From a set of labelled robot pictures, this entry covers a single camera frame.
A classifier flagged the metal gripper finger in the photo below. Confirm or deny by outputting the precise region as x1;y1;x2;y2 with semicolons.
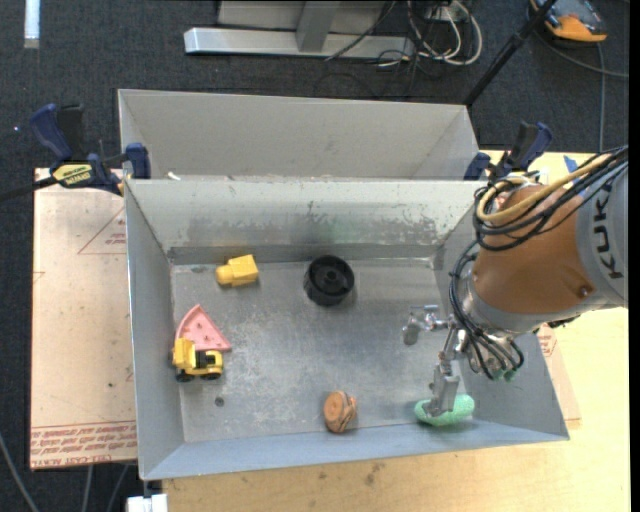
401;303;449;347
427;350;462;419

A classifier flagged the green sponge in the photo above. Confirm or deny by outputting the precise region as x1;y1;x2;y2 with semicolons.
413;393;476;428

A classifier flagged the brown wooden toy piece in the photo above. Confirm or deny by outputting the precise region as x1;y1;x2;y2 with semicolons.
322;390;359;435

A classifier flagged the grey metal bin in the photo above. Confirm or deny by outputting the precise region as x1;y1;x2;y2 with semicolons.
117;88;571;481

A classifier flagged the yellow toy block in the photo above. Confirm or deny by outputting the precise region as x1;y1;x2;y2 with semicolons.
214;253;260;288

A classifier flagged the pink triangular wedge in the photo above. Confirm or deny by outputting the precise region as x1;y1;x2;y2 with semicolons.
174;303;233;354

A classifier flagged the yellow toy truck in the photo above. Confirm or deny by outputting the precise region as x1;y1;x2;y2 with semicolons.
169;337;225;384

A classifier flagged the brown cardboard board, red print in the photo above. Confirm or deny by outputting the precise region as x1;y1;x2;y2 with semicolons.
29;167;584;471

